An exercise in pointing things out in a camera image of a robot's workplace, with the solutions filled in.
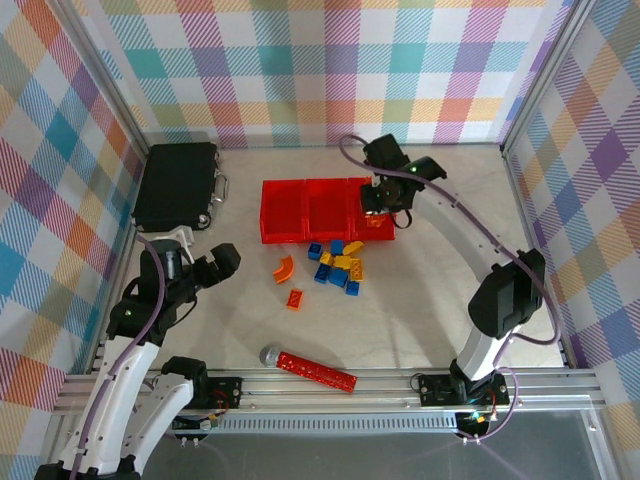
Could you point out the orange curved lego piece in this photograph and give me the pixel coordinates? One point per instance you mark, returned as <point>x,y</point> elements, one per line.
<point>286,267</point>

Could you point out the yellow square lego brick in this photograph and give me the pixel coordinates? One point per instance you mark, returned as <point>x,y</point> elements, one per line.
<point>342,263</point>

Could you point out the yellow long lego brick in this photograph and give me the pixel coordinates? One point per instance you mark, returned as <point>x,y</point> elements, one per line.
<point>356,271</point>

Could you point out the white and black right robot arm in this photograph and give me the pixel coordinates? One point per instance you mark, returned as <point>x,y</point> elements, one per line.
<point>505,300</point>

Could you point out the yellow curved lego brick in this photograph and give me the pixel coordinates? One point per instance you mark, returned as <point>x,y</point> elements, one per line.
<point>356,247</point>

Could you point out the yellow sloped lego brick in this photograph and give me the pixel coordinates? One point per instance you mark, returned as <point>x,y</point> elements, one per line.
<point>326,258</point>

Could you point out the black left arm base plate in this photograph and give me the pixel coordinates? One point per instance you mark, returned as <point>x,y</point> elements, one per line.
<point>225,392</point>

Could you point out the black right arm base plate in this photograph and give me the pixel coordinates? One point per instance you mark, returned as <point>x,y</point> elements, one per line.
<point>435,390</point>

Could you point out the aluminium frame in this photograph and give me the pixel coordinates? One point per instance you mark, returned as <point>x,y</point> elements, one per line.
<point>390,396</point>

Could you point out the red glitter toy microphone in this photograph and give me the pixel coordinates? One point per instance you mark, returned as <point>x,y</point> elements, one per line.
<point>315,371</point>

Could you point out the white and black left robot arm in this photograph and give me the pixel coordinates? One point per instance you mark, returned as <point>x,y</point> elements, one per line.
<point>170,410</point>

